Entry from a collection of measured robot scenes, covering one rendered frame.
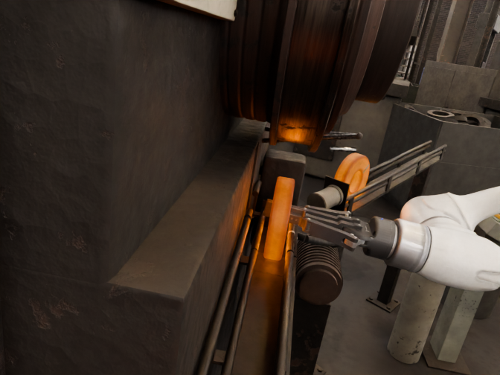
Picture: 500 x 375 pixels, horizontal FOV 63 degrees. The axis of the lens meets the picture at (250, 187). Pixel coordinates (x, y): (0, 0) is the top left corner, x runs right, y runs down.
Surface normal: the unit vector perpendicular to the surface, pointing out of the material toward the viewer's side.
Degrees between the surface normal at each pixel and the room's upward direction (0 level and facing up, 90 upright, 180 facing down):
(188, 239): 0
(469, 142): 90
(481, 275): 91
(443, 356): 90
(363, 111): 90
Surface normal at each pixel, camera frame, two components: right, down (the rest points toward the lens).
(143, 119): 0.98, 0.18
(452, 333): -0.12, 0.33
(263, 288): 0.14, -0.89
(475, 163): 0.14, 0.36
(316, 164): -0.36, 0.27
